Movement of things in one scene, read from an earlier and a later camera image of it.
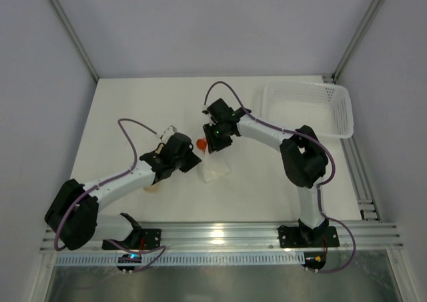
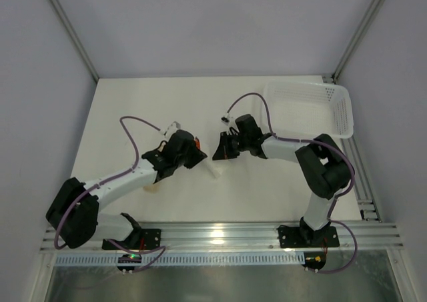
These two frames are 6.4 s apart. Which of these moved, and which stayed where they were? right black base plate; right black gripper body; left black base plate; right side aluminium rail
Moved: right black gripper body
Stayed: right side aluminium rail; right black base plate; left black base plate
